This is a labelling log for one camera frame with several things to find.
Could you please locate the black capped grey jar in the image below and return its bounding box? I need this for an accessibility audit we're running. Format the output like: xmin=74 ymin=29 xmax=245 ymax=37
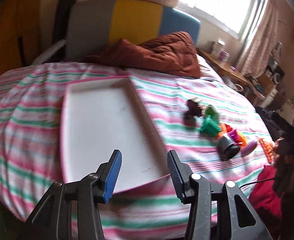
xmin=217 ymin=133 xmax=240 ymax=161

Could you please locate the rust brown quilt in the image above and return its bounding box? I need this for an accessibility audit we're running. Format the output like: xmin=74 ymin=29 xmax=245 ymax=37
xmin=84 ymin=31 xmax=202 ymax=79

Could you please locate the green plastic spool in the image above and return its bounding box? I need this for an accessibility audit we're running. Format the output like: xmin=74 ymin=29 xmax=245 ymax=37
xmin=200 ymin=116 xmax=222 ymax=138

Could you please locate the beige curtain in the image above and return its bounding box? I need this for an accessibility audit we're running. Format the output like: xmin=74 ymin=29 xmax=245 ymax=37
xmin=236 ymin=2 xmax=278 ymax=77

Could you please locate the grey yellow blue headboard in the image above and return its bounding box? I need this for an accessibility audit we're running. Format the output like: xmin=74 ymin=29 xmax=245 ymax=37
xmin=66 ymin=0 xmax=201 ymax=61

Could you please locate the white carton box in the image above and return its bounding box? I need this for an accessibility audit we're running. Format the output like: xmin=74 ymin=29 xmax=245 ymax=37
xmin=211 ymin=39 xmax=225 ymax=59

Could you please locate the green white plastic fitting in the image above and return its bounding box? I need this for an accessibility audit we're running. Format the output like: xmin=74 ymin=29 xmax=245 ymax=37
xmin=204 ymin=105 xmax=220 ymax=124

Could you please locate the purple small box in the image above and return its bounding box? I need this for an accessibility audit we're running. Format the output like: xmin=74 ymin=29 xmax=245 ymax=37
xmin=218 ymin=49 xmax=230 ymax=62

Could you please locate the orange plastic rack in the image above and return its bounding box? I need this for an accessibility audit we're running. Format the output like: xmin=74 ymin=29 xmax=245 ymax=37
xmin=258 ymin=138 xmax=274 ymax=164

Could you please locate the window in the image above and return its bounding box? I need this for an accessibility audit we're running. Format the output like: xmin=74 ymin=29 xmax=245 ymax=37
xmin=178 ymin=0 xmax=252 ymax=35

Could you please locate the brown scalp massager brush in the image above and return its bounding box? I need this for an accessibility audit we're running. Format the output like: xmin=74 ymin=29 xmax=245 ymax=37
xmin=183 ymin=99 xmax=203 ymax=127

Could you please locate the purple oval soap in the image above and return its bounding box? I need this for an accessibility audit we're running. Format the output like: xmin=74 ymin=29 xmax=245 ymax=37
xmin=241 ymin=140 xmax=257 ymax=157

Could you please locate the wooden side table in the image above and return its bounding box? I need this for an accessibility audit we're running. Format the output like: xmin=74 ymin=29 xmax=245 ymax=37
xmin=197 ymin=48 xmax=249 ymax=86

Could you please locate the person's hand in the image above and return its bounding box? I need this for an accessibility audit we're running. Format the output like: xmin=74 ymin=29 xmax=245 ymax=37
xmin=273 ymin=138 xmax=294 ymax=180

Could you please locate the pink white tray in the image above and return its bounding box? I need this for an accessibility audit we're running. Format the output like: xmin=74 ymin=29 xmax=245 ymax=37
xmin=60 ymin=76 xmax=168 ymax=193

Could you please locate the orange cube block cluster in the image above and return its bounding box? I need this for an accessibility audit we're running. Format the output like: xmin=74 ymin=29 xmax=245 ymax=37
xmin=216 ymin=123 xmax=247 ymax=148

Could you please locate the striped bedspread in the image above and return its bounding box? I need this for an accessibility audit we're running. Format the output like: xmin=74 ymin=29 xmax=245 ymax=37
xmin=0 ymin=62 xmax=277 ymax=240

